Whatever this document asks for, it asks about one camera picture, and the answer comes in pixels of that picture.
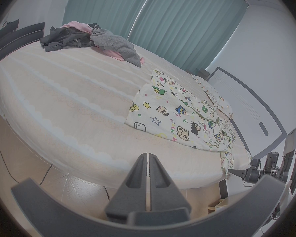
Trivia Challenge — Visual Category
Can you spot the white printed pillow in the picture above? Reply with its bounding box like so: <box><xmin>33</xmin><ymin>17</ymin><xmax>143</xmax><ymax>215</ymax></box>
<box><xmin>191</xmin><ymin>74</ymin><xmax>233</xmax><ymax>119</ymax></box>

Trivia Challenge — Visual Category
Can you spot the pile of clothes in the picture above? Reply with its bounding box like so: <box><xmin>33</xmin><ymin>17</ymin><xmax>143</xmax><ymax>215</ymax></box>
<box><xmin>40</xmin><ymin>21</ymin><xmax>145</xmax><ymax>67</ymax></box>

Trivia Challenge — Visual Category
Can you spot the bed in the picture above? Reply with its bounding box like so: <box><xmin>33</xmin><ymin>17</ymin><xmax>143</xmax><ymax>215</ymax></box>
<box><xmin>0</xmin><ymin>43</ymin><xmax>288</xmax><ymax>199</ymax></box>

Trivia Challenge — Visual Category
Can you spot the blue-green curtain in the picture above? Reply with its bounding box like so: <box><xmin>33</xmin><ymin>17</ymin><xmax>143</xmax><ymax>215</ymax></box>
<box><xmin>127</xmin><ymin>0</ymin><xmax>250</xmax><ymax>75</ymax></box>
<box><xmin>62</xmin><ymin>0</ymin><xmax>158</xmax><ymax>40</ymax></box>

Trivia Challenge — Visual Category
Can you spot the black cable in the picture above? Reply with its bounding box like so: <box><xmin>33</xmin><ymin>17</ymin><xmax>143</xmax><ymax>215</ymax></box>
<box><xmin>0</xmin><ymin>108</ymin><xmax>53</xmax><ymax>186</ymax></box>

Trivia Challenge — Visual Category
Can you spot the grey bedside table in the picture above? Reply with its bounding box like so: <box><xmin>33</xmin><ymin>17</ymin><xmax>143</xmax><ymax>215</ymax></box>
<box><xmin>187</xmin><ymin>68</ymin><xmax>210</xmax><ymax>81</ymax></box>

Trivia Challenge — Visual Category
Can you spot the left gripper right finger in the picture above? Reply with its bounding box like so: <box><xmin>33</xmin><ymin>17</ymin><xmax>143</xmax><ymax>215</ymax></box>
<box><xmin>149</xmin><ymin>153</ymin><xmax>192</xmax><ymax>218</ymax></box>

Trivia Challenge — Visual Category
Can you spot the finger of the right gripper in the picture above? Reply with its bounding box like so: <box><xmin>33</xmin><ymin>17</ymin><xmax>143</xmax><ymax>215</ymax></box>
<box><xmin>228</xmin><ymin>169</ymin><xmax>245</xmax><ymax>179</ymax></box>

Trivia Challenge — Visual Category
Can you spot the grey garment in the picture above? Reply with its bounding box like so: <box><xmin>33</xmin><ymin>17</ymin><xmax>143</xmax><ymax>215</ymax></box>
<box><xmin>90</xmin><ymin>25</ymin><xmax>141</xmax><ymax>67</ymax></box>

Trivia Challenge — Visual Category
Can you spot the white printed pyjama top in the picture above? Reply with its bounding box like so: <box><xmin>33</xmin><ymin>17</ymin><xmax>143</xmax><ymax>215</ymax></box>
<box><xmin>124</xmin><ymin>69</ymin><xmax>237</xmax><ymax>180</ymax></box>

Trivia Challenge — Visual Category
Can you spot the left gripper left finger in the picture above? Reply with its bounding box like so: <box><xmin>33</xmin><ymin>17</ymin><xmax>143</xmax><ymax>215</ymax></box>
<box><xmin>105</xmin><ymin>153</ymin><xmax>148</xmax><ymax>224</ymax></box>

